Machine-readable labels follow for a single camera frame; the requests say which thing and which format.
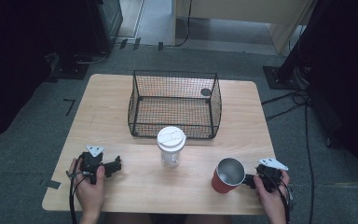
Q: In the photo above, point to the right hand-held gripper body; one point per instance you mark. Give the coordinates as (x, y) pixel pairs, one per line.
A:
(270, 179)

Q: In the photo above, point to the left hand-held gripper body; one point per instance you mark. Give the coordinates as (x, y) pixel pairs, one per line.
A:
(90, 163)

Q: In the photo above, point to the red cup with steel inside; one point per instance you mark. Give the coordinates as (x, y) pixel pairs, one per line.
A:
(220, 184)

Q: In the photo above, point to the clear bottle with white lid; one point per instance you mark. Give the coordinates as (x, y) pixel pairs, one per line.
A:
(171, 138)

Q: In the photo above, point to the person's right hand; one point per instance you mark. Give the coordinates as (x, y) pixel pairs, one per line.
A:
(273, 202)

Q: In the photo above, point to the person's left hand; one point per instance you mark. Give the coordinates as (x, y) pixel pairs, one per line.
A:
(90, 196)

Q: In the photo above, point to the black flat stand base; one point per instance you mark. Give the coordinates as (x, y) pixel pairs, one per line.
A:
(70, 70)

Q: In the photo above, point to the dark round disc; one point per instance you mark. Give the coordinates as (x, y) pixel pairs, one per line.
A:
(205, 92)

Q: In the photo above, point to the black tape strip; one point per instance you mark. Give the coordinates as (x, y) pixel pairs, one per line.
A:
(137, 43)
(160, 46)
(123, 43)

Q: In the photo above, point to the dark curtain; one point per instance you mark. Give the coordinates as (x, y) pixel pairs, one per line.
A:
(348, 77)
(9, 62)

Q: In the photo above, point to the black cabinet with glass door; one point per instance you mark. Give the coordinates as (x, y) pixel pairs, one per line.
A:
(107, 21)

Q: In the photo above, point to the black metal stand with base plate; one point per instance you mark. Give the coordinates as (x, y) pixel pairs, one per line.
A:
(281, 77)

